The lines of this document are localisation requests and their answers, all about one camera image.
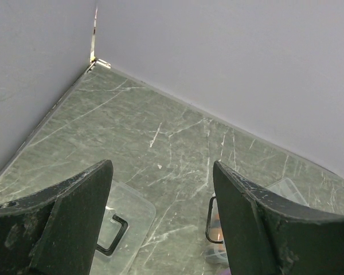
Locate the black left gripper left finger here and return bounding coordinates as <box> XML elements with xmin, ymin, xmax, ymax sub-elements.
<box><xmin>0</xmin><ymin>160</ymin><xmax>114</xmax><ymax>274</ymax></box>

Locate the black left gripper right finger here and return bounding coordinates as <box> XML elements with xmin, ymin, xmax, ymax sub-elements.
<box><xmin>213</xmin><ymin>161</ymin><xmax>344</xmax><ymax>274</ymax></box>

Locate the brown medicine bottle orange cap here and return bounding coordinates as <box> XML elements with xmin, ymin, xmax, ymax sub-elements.
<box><xmin>210</xmin><ymin>214</ymin><xmax>224</xmax><ymax>242</ymax></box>

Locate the clear first aid box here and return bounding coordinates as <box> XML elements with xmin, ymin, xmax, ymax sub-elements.
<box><xmin>203</xmin><ymin>193</ymin><xmax>229</xmax><ymax>266</ymax></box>

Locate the clear divider tray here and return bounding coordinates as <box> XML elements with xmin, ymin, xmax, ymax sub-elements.
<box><xmin>267</xmin><ymin>178</ymin><xmax>309</xmax><ymax>206</ymax></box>

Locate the clear box lid black handle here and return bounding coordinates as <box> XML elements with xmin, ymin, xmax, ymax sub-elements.
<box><xmin>90</xmin><ymin>181</ymin><xmax>156</xmax><ymax>274</ymax></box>

